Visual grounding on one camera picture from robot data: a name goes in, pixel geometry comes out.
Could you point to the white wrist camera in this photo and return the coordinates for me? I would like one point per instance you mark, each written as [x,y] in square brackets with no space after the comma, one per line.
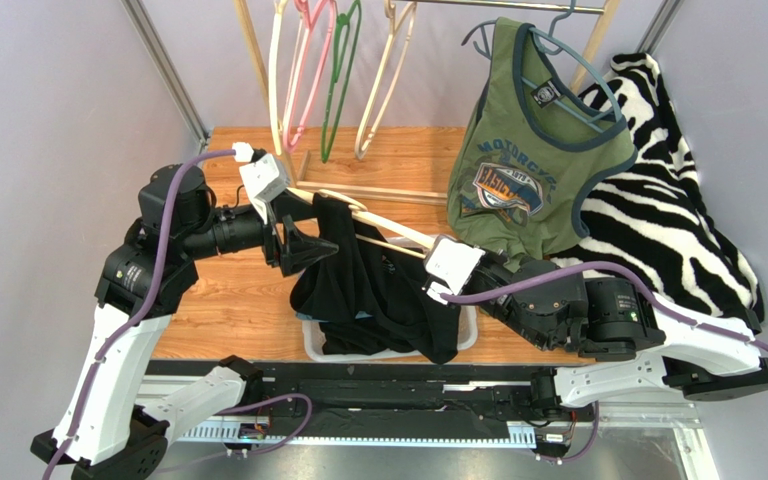
[449,264]
[263,176]

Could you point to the wooden clothes rack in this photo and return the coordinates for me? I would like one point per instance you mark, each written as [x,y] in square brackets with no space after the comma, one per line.
[309,16]

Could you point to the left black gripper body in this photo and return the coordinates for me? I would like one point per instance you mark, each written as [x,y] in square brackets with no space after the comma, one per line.
[272,244]

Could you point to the white plastic basket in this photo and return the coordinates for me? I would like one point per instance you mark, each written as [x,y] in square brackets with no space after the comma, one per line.
[313,340]

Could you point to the zebra print blanket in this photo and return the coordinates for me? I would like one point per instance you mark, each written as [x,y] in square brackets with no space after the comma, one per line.
[652,218]

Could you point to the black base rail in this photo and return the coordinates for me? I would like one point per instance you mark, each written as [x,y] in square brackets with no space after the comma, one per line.
[398,404]

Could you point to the olive green tank top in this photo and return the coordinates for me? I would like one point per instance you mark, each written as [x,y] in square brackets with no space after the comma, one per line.
[533,151]

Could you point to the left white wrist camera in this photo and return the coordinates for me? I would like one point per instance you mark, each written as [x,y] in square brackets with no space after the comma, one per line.
[263,176]

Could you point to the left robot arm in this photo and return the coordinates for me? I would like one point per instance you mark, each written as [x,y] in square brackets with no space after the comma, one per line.
[106,433]

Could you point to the black tank top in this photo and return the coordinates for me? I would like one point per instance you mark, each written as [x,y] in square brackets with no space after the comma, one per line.
[363,337]

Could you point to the blue tank top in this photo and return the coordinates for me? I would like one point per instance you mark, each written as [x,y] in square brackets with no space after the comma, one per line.
[307,317]

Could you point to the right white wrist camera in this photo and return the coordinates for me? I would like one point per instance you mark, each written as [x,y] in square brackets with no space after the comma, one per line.
[449,264]

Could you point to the green plastic hanger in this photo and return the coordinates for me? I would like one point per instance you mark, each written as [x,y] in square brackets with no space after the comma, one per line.
[345,40]

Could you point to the cream plastic hanger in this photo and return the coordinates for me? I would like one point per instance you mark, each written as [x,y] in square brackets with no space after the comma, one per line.
[276,125]

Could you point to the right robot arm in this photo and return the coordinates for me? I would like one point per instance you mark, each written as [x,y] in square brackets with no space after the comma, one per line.
[634,339]

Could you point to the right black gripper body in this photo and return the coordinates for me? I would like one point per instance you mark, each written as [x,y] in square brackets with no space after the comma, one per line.
[490,285]

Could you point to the light wooden hanger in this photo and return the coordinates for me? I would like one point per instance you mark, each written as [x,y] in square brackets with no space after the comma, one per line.
[361,213]

